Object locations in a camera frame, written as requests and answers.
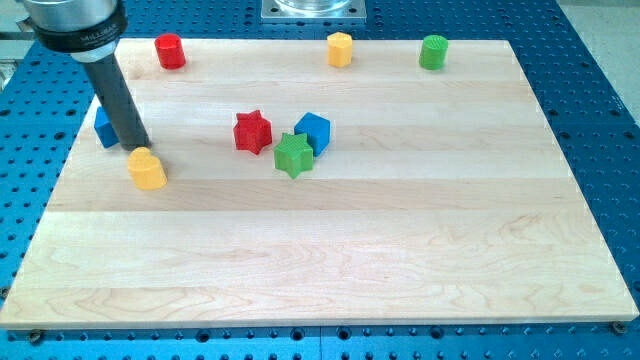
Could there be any blue cube block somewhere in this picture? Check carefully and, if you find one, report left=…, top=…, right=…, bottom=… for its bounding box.
left=294, top=112, right=331, bottom=157

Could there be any red cylinder block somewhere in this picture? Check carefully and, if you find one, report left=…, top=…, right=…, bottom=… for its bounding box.
left=154, top=33, right=186, bottom=70

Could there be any yellow heart block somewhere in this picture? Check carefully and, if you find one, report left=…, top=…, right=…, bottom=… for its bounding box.
left=127, top=147, right=167, bottom=190

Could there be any yellow hexagon block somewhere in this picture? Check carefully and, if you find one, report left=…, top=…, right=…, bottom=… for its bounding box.
left=327, top=32, right=353, bottom=67

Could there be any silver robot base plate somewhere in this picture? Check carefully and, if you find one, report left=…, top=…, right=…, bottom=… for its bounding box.
left=260, top=0, right=367, bottom=23

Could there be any red star block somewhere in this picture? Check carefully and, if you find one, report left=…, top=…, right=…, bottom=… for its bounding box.
left=233, top=110, right=272, bottom=155

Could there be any light wooden board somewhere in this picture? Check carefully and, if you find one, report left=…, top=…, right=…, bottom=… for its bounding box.
left=1, top=39, right=638, bottom=330

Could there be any green cylinder block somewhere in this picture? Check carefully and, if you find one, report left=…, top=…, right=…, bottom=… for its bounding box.
left=419, top=34, right=448, bottom=70

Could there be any green star block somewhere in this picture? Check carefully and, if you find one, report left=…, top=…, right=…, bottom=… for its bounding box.
left=274, top=133, right=314, bottom=179

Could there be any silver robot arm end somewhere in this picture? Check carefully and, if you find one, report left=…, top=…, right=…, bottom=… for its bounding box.
left=24, top=0, right=128, bottom=63

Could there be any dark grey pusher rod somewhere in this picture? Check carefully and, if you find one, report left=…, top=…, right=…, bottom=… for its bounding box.
left=83, top=54, right=151, bottom=151

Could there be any blue triangle block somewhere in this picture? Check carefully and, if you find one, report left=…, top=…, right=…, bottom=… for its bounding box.
left=94, top=106, right=119, bottom=148

